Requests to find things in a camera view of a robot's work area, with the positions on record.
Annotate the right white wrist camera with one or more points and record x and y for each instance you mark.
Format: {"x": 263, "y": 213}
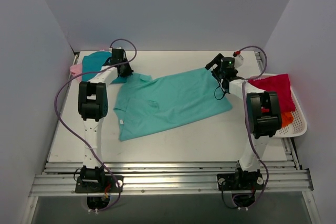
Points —
{"x": 239, "y": 59}

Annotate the white plastic laundry basket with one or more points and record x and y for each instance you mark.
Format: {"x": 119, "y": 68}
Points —
{"x": 299, "y": 125}

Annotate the folded teal t-shirt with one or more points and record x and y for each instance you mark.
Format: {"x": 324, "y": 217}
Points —
{"x": 94, "y": 62}

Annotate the aluminium rail frame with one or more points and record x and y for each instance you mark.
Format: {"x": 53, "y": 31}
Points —
{"x": 181, "y": 161}

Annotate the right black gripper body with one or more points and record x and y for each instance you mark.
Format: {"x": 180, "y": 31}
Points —
{"x": 216, "y": 69}

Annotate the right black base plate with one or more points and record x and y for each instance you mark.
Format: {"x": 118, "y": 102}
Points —
{"x": 246, "y": 181}

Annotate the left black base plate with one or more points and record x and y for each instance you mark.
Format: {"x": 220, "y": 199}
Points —
{"x": 93, "y": 186}

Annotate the folded pink t-shirt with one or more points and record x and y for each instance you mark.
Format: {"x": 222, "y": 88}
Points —
{"x": 75, "y": 69}

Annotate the crimson red t-shirt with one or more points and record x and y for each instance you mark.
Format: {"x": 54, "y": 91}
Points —
{"x": 280, "y": 84}

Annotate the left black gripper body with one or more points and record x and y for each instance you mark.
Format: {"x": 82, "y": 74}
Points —
{"x": 125, "y": 69}

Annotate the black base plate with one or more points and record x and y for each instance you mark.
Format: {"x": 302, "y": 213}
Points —
{"x": 246, "y": 181}
{"x": 93, "y": 186}

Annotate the orange t-shirt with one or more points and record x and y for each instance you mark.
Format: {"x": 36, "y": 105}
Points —
{"x": 287, "y": 118}

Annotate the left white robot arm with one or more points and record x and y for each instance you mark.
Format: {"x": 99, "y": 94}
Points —
{"x": 93, "y": 108}

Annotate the mint green t-shirt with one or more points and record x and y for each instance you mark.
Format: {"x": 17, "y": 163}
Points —
{"x": 146, "y": 106}

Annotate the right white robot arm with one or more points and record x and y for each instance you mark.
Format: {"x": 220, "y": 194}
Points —
{"x": 261, "y": 108}

